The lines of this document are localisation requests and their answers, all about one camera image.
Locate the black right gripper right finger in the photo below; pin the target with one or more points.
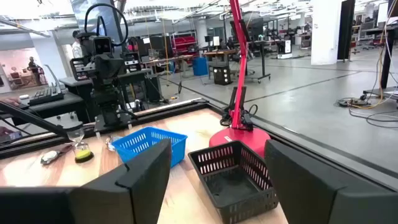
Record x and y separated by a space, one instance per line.
311 202

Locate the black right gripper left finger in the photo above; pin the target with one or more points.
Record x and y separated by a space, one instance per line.
124 199

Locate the hourglass with yellow sand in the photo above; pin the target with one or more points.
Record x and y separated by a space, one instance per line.
82 154

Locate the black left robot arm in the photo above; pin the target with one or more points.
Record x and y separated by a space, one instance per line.
107 93

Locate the black office desk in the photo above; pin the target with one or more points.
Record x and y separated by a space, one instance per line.
62 107

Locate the person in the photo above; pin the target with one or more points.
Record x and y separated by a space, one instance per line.
77 48
33 67

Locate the blue plastic basket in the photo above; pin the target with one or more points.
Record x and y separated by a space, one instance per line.
149 140

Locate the black computer keyboard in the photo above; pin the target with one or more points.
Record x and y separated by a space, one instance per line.
46 95

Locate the red storage bins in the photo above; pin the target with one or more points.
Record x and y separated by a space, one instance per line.
185 43

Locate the black plastic basket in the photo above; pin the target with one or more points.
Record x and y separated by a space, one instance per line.
230 186

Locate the silver wristwatch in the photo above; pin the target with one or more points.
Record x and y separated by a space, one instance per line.
49 157

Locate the white computer mouse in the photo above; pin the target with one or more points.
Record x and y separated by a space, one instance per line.
24 96

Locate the blue bin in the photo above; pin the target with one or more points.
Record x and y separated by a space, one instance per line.
200 67

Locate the red desk lamp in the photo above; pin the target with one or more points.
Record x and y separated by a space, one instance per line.
239 138

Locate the black lamp power adapter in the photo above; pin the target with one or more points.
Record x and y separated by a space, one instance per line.
247 121

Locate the person's hand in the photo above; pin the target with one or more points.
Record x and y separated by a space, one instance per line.
11 101

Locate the wooden work table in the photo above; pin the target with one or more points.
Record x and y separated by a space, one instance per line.
217 53

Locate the black box with white dots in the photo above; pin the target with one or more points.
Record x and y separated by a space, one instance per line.
222 74

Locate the white black mobile cart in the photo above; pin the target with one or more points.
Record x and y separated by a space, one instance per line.
284 49

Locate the black desk stand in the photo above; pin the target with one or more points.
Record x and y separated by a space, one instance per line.
387 62

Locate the white square column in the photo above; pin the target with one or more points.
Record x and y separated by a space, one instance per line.
325 31

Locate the tall black panel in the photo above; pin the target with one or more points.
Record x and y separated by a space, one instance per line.
345 31

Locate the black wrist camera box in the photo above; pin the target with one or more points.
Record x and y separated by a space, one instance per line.
102 46

